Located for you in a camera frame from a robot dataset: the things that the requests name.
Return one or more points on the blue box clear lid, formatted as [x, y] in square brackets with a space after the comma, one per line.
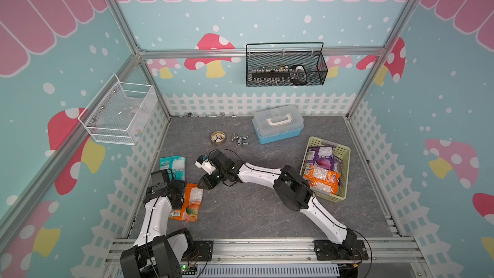
[276, 124]

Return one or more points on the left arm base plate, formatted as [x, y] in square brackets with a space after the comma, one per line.
[199, 251]

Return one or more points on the small green circuit board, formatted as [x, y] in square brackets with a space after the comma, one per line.
[189, 270]

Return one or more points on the purple candy bag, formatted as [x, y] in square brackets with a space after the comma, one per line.
[336, 165]
[321, 156]

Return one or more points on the brown tape roll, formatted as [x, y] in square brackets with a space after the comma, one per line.
[218, 138]

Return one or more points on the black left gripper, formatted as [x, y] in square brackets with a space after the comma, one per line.
[181, 185]

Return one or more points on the green perforated plastic basket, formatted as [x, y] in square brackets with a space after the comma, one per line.
[340, 151]

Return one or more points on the teal candy bag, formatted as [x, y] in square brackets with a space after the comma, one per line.
[176, 164]

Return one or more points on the black wire wall basket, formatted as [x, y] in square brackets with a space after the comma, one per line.
[285, 64]

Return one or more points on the orange Fox's candy bag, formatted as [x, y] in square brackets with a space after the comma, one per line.
[322, 179]

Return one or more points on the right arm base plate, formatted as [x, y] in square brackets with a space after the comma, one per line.
[328, 251]

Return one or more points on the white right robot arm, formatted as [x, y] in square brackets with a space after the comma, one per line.
[294, 192]

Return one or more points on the silver metal faucet valve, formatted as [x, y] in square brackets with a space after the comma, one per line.
[239, 140]

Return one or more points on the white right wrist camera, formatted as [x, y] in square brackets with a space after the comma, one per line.
[204, 163]

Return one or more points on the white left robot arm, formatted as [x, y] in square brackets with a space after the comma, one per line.
[156, 253]

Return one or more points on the white wire wall basket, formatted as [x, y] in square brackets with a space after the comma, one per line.
[120, 113]

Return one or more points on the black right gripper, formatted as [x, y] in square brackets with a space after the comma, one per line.
[206, 183]

